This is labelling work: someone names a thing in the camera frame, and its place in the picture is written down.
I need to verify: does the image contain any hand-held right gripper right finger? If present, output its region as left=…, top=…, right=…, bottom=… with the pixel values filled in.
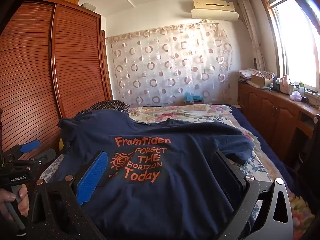
left=211, top=151, right=293, bottom=240

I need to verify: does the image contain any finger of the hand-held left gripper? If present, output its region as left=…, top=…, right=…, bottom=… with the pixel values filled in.
left=31, top=149, right=57, bottom=167
left=5, top=140, right=41, bottom=159

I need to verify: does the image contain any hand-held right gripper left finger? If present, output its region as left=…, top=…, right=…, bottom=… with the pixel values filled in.
left=26, top=151, right=109, bottom=240

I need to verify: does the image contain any navy printed t-shirt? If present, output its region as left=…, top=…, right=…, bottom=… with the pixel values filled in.
left=58, top=110, right=255, bottom=240

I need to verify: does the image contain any person's left hand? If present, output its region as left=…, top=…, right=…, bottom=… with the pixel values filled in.
left=0, top=184, right=29, bottom=222

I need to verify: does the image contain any floral bed blanket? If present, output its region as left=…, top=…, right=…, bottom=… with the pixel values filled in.
left=40, top=104, right=315, bottom=240

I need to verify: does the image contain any wooden side cabinet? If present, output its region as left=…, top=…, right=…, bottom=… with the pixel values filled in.
left=237, top=80, right=320, bottom=170

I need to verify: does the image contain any black circle-patterned pillow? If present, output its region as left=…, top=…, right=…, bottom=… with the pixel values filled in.
left=76, top=99, right=130, bottom=117

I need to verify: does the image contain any wooden slatted wardrobe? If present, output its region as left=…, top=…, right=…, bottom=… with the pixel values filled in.
left=0, top=0, right=113, bottom=160

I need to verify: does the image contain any blue plastic toy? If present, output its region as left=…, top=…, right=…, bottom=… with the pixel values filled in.
left=184, top=92, right=202, bottom=105

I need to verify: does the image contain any cardboard box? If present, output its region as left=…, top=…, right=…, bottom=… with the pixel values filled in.
left=251, top=74, right=268, bottom=87

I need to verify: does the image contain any floral folded cloth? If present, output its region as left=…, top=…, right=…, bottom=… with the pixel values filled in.
left=237, top=69, right=275, bottom=82

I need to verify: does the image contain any pink bottle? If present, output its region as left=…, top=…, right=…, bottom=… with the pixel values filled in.
left=280, top=74, right=290, bottom=94

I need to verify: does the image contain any sheer circle-patterned curtain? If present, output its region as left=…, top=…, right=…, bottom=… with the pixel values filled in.
left=106, top=24, right=233, bottom=107

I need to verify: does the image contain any beige window curtain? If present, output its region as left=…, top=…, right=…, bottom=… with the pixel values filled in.
left=237, top=0, right=267, bottom=72

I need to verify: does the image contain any window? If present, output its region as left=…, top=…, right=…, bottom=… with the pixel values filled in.
left=260, top=0, right=320, bottom=93

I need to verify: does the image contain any white air conditioner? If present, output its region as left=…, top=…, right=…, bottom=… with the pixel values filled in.
left=191, top=0, right=239, bottom=22

